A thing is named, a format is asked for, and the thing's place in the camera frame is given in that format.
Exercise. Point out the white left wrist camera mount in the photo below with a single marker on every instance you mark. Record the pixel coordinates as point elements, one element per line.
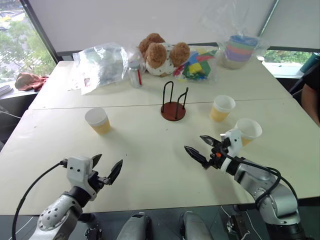
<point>78,168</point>

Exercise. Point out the bag of colourful blocks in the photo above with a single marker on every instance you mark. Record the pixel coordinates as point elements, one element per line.
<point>197,66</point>

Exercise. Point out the small clear bottle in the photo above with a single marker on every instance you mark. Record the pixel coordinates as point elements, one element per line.
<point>135,75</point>

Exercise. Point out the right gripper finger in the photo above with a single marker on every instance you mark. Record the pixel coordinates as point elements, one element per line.
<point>209,140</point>
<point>196,155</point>

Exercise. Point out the brown white teddy bear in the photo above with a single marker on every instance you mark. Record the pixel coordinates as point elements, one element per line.
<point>160,55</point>

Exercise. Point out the reddish brown cloth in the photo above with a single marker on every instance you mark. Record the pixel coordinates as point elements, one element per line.
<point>28,81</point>

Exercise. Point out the yellow white paper cup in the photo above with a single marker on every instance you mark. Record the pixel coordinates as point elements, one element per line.
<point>221,110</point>
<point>250,130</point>
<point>98,122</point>

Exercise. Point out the white book stack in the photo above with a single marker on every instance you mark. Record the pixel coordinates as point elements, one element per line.
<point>5,90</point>

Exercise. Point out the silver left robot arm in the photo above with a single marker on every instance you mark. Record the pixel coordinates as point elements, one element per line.
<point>55,217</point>

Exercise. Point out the black window frame post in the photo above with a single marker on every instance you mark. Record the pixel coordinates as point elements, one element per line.
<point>42,32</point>

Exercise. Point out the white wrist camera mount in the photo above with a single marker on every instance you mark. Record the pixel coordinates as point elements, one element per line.
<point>235,142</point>
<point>78,168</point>

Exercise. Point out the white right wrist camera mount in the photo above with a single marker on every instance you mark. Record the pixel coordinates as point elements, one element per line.
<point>235,142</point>

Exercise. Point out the person in black shirt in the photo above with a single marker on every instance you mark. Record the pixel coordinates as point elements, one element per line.
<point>311,97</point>

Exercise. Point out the bagged stack of colourful bowls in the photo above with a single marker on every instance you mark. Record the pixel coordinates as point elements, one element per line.
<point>238,50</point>

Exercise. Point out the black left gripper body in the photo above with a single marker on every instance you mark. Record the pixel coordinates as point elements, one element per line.
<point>97,181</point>

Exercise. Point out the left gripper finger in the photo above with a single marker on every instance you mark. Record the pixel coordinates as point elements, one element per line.
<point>96,160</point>
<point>115,171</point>

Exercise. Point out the dark rounded grey shape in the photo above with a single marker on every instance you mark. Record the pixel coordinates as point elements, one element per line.
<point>135,227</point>
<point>195,226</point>

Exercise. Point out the clear plastic bag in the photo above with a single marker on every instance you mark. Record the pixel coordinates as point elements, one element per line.
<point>105,65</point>

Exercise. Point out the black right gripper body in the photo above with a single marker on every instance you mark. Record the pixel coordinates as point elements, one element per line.
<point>217,156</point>

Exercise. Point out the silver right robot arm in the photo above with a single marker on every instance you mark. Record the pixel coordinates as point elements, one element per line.
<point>282,200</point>

